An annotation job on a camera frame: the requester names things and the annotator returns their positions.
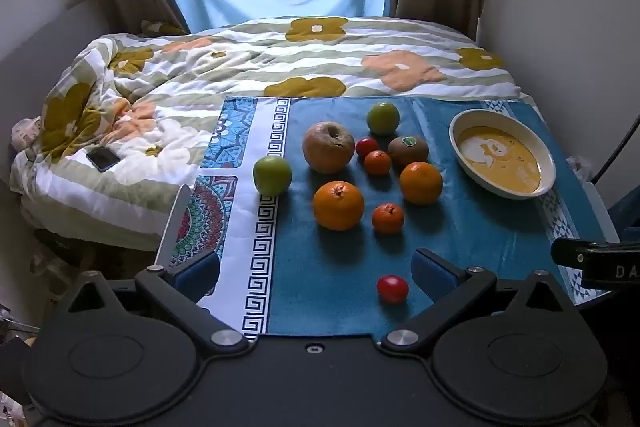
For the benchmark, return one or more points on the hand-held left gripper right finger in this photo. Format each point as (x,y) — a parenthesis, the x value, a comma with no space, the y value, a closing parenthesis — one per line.
(434,272)

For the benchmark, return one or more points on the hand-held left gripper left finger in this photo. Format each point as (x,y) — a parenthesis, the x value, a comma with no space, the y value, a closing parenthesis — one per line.
(200,276)

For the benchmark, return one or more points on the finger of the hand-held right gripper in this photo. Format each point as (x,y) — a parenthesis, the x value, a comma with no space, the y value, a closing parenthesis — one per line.
(567,251)

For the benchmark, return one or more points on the red cherry tomato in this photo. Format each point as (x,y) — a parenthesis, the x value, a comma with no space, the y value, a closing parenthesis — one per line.
(392,289)
(366,147)

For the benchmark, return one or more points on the small tangerine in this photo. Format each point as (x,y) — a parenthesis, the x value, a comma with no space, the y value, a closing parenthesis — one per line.
(377,163)
(387,218)

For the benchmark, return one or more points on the large smooth orange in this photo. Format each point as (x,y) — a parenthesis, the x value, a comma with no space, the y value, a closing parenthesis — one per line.
(421,183)

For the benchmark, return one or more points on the white bowl with yellow print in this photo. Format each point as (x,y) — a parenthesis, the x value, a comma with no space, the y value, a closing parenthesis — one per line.
(502,154)

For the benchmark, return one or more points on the large orange with stem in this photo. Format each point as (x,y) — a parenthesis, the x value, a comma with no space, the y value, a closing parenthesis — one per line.
(338,205)

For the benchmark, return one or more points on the green apple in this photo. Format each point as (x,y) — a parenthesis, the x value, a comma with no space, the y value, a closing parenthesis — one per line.
(272,175)
(383,118)

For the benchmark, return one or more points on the wrinkled brown apple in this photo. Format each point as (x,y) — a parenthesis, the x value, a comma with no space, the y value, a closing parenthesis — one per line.
(327,147)

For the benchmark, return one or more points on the dark blue fabric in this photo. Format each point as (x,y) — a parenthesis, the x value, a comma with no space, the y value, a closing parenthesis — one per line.
(627,217)

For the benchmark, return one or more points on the clear plastic bag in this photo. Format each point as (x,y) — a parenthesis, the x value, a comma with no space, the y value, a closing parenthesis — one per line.
(580,167)

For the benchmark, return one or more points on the blue patterned cloth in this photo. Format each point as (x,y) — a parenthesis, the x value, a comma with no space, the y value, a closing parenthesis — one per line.
(330,267)

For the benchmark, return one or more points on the brown kiwi with sticker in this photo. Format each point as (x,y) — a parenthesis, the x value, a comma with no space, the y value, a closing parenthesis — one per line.
(408,150)

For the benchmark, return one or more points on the black smartphone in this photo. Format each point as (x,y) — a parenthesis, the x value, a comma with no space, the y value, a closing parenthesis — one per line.
(103,158)

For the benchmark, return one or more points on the floral striped quilt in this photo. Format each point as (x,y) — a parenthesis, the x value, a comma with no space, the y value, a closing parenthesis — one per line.
(240,67)

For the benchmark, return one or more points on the pink crumpled cloth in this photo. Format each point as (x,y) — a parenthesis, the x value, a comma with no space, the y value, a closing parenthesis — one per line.
(25,134)

